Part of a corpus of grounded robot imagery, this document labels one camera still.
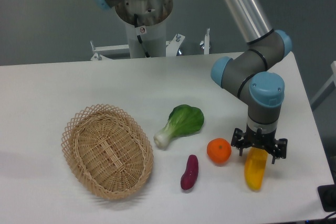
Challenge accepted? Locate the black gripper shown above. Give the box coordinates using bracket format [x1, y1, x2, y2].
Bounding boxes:
[230, 127, 288, 164]

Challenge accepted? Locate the yellow mango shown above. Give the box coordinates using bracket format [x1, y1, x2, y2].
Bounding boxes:
[244, 147, 268, 191]

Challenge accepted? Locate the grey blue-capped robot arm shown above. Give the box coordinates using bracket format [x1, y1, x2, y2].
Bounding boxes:
[95, 0, 292, 159]

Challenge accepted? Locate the orange tangerine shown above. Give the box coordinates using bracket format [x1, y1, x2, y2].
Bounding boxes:
[206, 138, 232, 165]

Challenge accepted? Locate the purple sweet potato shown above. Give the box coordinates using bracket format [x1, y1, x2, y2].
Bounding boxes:
[180, 155, 199, 190]

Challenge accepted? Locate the green bok choy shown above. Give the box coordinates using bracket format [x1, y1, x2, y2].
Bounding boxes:
[153, 104, 205, 150]

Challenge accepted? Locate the black device at table edge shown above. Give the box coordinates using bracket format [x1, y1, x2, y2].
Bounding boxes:
[317, 184, 335, 212]

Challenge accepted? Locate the woven wicker basket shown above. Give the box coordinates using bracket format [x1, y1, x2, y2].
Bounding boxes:
[61, 104, 154, 200]

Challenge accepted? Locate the white frame at right edge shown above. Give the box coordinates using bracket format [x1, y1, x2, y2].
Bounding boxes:
[310, 61, 335, 111]

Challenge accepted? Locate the white metal base frame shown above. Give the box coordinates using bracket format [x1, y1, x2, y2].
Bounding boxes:
[90, 28, 212, 61]

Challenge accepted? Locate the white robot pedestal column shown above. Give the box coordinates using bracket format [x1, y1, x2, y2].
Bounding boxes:
[125, 22, 166, 58]

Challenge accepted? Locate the black cable on pedestal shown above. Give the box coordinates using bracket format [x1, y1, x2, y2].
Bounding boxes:
[133, 13, 151, 58]

